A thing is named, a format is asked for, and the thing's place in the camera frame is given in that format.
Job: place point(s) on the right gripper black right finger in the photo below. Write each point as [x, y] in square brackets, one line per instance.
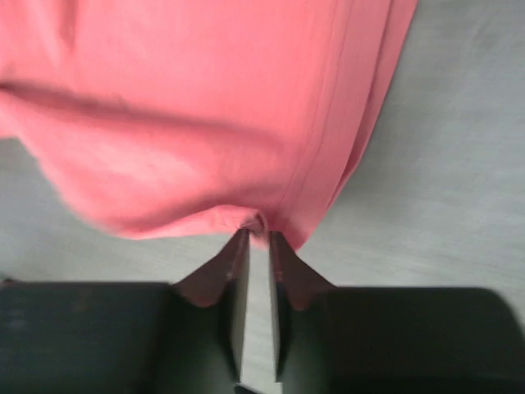
[347, 339]

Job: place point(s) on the salmon pink t-shirt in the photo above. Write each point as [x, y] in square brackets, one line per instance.
[176, 118]

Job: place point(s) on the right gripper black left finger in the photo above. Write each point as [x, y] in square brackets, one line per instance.
[128, 337]

